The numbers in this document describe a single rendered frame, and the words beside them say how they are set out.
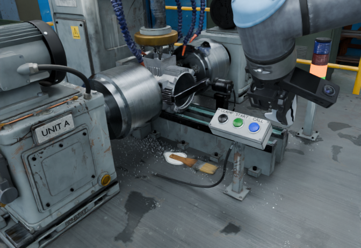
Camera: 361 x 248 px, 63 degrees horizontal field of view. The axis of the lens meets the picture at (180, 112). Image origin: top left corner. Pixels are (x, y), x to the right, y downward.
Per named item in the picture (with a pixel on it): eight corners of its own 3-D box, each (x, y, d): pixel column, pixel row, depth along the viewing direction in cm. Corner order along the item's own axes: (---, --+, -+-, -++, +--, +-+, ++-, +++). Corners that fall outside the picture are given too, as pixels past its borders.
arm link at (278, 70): (302, 31, 53) (282, 71, 49) (303, 51, 56) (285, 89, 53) (255, 27, 58) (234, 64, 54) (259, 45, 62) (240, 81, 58)
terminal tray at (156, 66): (140, 73, 129) (138, 57, 126) (156, 67, 137) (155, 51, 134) (161, 78, 123) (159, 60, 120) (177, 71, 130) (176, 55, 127)
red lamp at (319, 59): (309, 64, 116) (310, 53, 114) (313, 60, 120) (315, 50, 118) (325, 66, 113) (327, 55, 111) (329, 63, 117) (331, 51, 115)
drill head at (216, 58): (158, 95, 147) (154, 45, 136) (204, 73, 176) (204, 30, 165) (200, 107, 133) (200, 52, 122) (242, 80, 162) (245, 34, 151)
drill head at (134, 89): (54, 146, 107) (37, 81, 96) (128, 110, 133) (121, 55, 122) (98, 170, 93) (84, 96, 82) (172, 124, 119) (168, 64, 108)
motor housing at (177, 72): (137, 108, 133) (132, 67, 125) (164, 94, 147) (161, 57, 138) (171, 119, 122) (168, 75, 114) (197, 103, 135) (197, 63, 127)
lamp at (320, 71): (307, 75, 118) (309, 64, 116) (311, 71, 122) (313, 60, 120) (323, 78, 115) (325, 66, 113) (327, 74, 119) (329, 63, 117)
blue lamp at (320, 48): (310, 53, 114) (312, 41, 112) (315, 50, 118) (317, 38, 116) (327, 55, 111) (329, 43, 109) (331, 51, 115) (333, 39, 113)
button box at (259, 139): (212, 133, 93) (207, 125, 89) (222, 116, 96) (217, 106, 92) (264, 150, 84) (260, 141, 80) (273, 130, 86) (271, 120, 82)
